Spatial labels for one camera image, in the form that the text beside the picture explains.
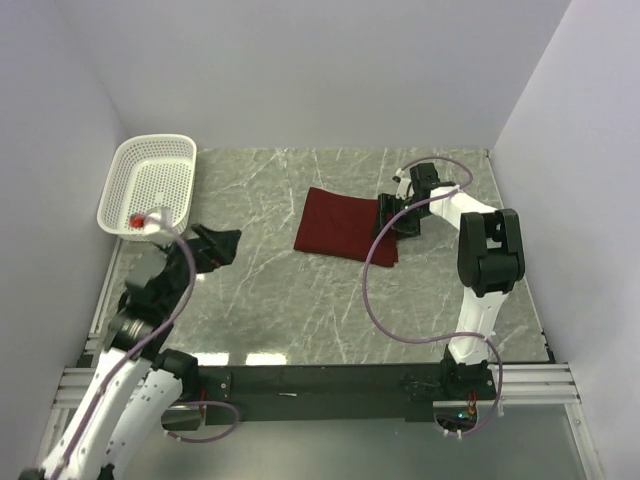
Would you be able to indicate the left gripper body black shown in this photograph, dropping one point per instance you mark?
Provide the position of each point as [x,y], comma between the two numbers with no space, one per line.
[209,257]

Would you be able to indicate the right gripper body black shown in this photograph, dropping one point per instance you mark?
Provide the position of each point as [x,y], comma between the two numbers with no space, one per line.
[410,222]

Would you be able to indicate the dark red t shirt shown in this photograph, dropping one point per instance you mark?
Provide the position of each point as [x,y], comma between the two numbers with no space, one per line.
[336,225]

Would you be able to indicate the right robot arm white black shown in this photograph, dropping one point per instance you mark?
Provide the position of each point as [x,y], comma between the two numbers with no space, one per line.
[490,262]

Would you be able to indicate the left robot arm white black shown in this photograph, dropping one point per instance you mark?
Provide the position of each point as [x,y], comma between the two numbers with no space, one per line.
[136,379]

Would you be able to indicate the white perforated plastic basket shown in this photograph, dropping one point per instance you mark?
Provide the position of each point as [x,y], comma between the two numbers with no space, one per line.
[148,173]

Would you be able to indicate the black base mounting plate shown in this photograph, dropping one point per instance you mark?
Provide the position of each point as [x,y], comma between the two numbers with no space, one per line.
[346,392]

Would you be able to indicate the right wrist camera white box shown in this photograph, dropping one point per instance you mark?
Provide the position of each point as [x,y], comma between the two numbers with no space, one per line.
[404,184]

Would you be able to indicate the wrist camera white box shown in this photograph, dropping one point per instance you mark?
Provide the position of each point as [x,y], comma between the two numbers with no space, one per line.
[404,184]
[158,221]

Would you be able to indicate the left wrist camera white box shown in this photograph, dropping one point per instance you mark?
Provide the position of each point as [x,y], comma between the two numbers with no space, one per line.
[158,221]

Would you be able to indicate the aluminium frame rail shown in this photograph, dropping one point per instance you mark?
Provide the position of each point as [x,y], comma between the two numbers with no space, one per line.
[242,336]

